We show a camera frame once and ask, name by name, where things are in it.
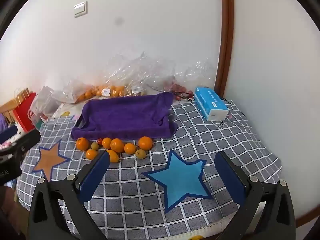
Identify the mandarin with green calyx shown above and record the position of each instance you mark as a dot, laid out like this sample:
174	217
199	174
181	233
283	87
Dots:
82	144

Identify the brown wooden door frame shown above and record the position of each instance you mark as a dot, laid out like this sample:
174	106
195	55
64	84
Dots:
226	30

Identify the purple towel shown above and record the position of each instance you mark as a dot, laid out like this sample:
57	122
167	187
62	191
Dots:
125	115

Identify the black eyeglasses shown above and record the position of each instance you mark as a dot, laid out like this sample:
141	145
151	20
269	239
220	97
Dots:
186	95

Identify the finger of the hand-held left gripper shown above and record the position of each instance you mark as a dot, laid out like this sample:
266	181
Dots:
8	133
27	140

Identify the white plastic bag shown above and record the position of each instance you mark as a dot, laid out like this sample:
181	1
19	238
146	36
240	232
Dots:
45	102

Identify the small yellow-green fruit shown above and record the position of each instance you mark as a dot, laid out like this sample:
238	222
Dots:
94	146
140	154

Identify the small oval mandarin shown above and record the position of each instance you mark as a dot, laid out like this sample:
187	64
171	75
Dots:
113	156

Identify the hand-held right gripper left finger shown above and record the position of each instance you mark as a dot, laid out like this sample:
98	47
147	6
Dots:
96	177

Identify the red cherry tomato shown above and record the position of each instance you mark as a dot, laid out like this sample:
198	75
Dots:
99	142

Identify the clear bag of cherry tomatoes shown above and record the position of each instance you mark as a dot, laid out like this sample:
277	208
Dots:
178	87

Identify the crumpled clear plastic bag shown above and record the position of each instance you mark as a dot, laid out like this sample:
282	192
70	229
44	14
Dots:
200	72

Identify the brown paper bag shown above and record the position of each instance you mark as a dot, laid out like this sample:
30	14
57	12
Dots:
10	106

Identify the blue tissue pack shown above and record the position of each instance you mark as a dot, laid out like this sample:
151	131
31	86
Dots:
210	102

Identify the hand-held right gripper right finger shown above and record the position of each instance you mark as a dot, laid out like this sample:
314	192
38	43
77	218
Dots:
230	177

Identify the red paper bag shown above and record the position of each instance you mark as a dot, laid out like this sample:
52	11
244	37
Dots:
23	115

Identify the white light switch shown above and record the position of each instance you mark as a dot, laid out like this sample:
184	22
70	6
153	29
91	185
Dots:
80	9

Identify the clear bag of yellow-green fruits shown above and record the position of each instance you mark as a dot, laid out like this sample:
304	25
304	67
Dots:
135	92

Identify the grey checked star blanket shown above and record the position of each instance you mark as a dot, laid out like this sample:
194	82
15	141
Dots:
140	195

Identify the purple item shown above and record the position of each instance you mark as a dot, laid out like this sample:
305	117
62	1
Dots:
3	122

